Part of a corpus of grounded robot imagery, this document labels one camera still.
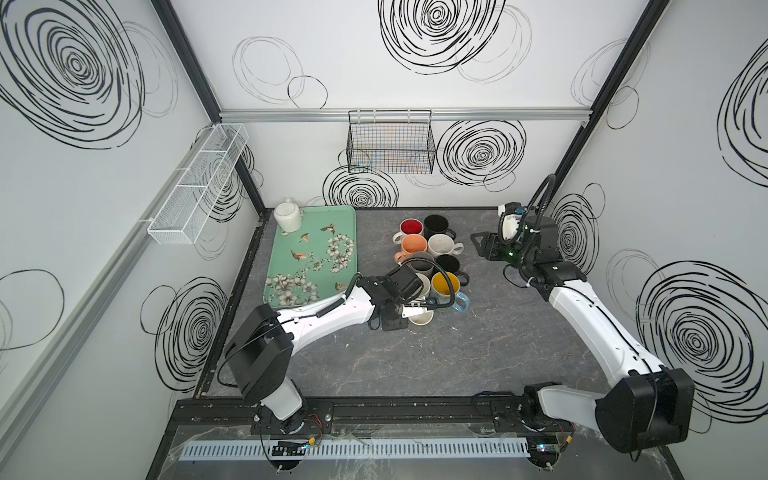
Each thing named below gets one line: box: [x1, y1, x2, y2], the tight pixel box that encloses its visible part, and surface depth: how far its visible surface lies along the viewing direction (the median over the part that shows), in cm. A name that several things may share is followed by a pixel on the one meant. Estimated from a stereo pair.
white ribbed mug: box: [273, 198, 304, 237], surface depth 111 cm
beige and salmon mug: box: [394, 234, 428, 264], surface depth 103 cm
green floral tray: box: [263, 205, 358, 309], surface depth 107 cm
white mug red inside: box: [392, 218, 424, 245], surface depth 108 cm
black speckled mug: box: [436, 254, 470, 287], surface depth 96 cm
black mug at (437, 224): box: [423, 214, 457, 240], surface depth 105 cm
